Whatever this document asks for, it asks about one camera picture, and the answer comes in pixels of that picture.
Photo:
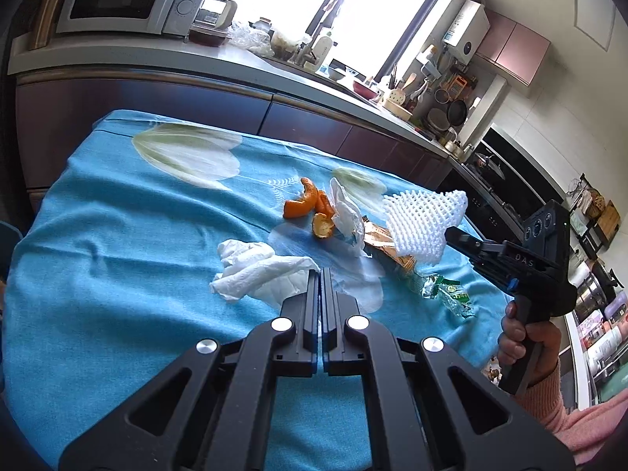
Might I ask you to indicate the white dish soap bottle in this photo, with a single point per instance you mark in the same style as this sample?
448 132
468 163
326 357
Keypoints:
321 51

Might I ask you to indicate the white water heater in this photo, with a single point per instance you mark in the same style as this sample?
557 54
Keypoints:
468 29

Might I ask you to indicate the green clear plastic wrapper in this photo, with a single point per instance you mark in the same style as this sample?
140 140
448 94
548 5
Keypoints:
444 289

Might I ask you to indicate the narrow orange peel strip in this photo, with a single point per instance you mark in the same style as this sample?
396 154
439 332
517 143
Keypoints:
324 203

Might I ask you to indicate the clear plastic bag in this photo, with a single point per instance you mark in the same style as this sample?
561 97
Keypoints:
250 37

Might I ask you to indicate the black frying pan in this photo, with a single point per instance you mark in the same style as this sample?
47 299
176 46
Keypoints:
457 112

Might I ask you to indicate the brown snack wrapper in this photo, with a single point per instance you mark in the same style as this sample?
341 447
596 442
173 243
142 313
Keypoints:
378 240

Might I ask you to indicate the blue floral tablecloth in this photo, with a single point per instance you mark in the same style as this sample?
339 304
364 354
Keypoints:
122 279

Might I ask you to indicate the white utensil holder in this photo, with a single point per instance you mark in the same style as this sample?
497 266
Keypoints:
394 100

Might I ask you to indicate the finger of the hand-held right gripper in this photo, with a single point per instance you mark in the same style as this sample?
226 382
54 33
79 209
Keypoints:
471 245

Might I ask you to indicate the person's right hand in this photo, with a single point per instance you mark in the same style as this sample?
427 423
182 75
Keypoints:
544 348

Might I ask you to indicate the white tissue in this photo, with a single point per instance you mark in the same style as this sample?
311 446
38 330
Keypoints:
255 270

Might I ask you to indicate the red lidded container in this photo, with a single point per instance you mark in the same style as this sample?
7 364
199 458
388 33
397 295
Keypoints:
208 37

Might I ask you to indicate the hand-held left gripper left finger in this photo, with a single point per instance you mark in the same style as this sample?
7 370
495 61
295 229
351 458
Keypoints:
314 319

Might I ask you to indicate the glass kettle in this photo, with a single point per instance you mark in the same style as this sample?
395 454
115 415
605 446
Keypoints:
216 10

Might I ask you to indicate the kitchen window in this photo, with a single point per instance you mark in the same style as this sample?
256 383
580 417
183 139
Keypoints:
392 10

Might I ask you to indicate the person's right forearm pink sleeve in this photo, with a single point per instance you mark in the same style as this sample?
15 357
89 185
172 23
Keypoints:
584 427

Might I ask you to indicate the black stove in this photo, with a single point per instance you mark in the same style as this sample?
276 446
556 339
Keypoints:
520 171

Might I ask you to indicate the steel pot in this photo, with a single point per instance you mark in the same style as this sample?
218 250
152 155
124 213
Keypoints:
594 289

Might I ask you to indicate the white foam fruit net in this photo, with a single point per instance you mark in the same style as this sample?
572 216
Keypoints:
417 221

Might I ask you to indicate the dark kitchen counter cabinet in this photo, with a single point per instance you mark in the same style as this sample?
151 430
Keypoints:
147 103

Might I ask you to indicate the small cupped orange peel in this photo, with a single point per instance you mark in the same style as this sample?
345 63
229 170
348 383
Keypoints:
323 228

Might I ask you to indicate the pink wall cabinet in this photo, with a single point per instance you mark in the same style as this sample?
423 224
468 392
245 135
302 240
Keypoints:
515 49

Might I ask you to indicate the thin white crumpled wrapper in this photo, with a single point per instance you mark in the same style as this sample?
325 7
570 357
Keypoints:
346 216

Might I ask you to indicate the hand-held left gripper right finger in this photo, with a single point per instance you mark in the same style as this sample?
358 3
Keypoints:
327 319

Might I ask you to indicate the large curved orange peel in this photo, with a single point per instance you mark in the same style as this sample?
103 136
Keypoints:
299 206

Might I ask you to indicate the red bowl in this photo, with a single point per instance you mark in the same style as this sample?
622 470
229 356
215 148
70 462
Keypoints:
365 89

